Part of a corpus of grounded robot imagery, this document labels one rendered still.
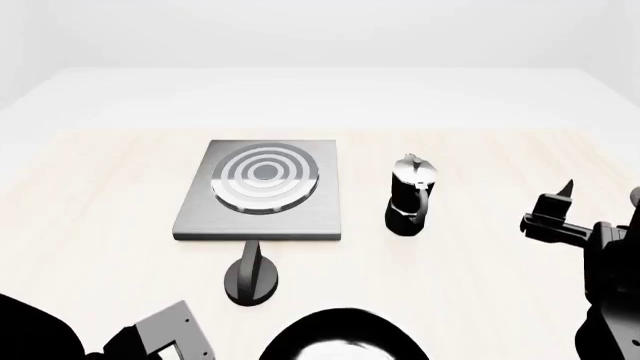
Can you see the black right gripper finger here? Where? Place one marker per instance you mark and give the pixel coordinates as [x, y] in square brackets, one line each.
[635, 197]
[554, 204]

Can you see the black round stove knob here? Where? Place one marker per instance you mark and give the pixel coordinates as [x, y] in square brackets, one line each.
[251, 279]

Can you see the grey square stove plate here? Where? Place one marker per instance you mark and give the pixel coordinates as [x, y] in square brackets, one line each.
[260, 217]

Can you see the black and silver moka pot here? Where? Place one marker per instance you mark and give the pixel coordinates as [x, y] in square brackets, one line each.
[406, 202]

